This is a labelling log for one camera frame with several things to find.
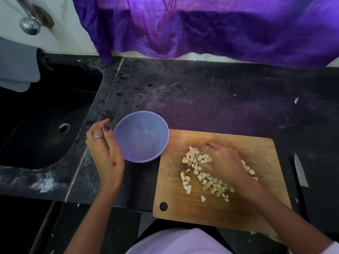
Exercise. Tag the person's right hand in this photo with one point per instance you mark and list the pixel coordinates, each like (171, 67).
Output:
(222, 164)

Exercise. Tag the person's left hand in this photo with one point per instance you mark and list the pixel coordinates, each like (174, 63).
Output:
(106, 158)

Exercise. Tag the pile of diced potato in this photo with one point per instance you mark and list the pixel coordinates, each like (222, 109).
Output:
(206, 177)

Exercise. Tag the blue bowl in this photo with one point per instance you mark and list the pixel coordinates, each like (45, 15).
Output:
(141, 136)

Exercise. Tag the person's right forearm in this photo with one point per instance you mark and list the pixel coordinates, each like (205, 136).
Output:
(286, 222)

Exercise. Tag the person's left forearm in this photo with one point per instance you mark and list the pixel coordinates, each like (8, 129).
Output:
(92, 224)

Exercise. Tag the wooden cutting board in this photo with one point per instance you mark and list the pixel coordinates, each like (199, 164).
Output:
(254, 203)

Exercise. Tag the dark sink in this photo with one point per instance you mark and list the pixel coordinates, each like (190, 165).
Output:
(47, 113)

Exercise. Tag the grey cloth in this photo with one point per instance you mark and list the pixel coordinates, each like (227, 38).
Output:
(18, 63)

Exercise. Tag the purple cloth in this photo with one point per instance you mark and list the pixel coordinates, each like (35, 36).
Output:
(222, 26)

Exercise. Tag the metal faucet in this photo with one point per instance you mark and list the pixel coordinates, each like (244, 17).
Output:
(32, 18)

